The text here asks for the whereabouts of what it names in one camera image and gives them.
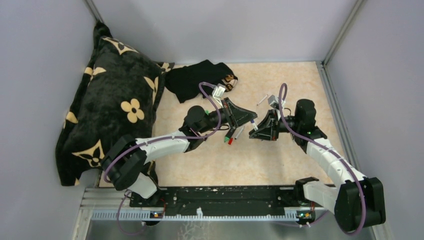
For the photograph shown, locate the black floral plush pillow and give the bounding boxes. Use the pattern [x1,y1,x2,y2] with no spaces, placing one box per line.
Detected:
[55,22,174,187]

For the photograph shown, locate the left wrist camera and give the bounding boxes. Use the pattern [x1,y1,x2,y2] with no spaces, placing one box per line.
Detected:
[212,83,226,102]

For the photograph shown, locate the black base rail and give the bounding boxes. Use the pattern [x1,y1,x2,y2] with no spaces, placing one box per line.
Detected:
[129,185,322,224]

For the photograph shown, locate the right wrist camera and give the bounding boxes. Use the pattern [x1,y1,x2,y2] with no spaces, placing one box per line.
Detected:
[267,95,281,119]

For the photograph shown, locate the black green highlighter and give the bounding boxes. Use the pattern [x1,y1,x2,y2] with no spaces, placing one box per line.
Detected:
[224,131,233,143]

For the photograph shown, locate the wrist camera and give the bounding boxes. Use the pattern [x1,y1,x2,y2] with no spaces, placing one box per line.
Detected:
[212,83,226,102]
[267,95,281,119]

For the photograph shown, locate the white pen upper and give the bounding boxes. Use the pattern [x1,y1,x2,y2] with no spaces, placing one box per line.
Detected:
[256,94,269,106]

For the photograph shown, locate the black folded cloth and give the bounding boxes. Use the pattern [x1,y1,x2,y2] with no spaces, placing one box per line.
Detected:
[165,60,239,103]

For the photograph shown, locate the white pen near highlighter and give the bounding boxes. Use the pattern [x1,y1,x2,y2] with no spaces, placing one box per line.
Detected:
[234,125,246,140]

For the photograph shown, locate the white pen with clip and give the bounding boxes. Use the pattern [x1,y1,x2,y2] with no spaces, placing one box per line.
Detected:
[250,122,259,131]

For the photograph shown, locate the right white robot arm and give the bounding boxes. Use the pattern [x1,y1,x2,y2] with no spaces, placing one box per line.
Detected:
[249,95,386,233]

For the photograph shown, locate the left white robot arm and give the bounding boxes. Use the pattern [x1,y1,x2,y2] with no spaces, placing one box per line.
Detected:
[101,97,258,207]

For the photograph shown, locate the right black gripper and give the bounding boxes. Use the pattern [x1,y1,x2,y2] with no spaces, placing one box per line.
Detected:
[249,108,301,142]

